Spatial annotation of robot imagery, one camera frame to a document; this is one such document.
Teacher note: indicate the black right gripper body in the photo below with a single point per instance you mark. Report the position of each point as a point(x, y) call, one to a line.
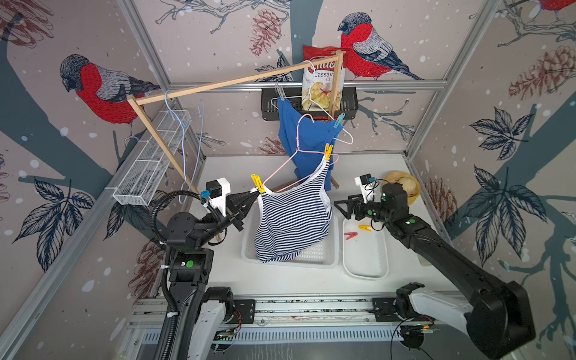
point(373, 211)

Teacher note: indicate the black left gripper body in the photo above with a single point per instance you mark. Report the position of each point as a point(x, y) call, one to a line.
point(233, 217)

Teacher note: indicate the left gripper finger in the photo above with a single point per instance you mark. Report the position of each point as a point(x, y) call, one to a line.
point(247, 197)
point(241, 209)

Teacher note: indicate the red clothespin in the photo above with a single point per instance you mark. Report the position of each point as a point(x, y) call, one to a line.
point(350, 235)

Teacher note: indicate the blue white striped tank top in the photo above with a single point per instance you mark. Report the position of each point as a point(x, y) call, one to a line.
point(295, 219)

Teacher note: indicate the yellow clothespin striped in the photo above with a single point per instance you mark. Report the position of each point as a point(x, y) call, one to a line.
point(328, 151)
point(258, 183)

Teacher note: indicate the pink wire hanger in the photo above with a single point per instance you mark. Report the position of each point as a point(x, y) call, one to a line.
point(298, 150)

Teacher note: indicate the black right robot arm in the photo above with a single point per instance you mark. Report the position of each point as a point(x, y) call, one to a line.
point(496, 316)

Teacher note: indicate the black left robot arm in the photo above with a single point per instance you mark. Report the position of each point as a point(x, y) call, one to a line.
point(194, 310)

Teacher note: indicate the white plastic tray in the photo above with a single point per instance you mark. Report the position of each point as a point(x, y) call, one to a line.
point(365, 256)

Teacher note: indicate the yellow bowl with buns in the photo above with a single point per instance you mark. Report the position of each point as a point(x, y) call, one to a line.
point(410, 184)

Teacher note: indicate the white perforated plastic basket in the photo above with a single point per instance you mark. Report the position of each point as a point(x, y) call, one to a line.
point(322, 255)

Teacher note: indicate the teal clothespin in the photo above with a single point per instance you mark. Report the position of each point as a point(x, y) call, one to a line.
point(339, 120)

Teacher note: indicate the grey clothespin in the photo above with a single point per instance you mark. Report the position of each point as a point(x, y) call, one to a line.
point(280, 91)

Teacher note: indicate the cassava chips bag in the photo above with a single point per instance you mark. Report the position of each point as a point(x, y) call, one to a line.
point(319, 88)

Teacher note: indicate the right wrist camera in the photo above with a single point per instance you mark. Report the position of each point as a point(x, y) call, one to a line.
point(367, 184)

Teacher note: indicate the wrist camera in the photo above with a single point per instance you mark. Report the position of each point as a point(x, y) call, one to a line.
point(215, 194)
point(367, 184)

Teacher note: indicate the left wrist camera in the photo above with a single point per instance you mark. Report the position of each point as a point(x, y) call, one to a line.
point(215, 194)

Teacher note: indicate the white wire wall basket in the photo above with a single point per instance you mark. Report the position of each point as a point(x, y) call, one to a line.
point(144, 176)

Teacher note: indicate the black wall basket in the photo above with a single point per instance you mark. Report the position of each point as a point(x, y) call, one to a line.
point(349, 104)

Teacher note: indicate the white wire hanger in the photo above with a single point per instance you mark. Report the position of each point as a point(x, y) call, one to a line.
point(284, 75)

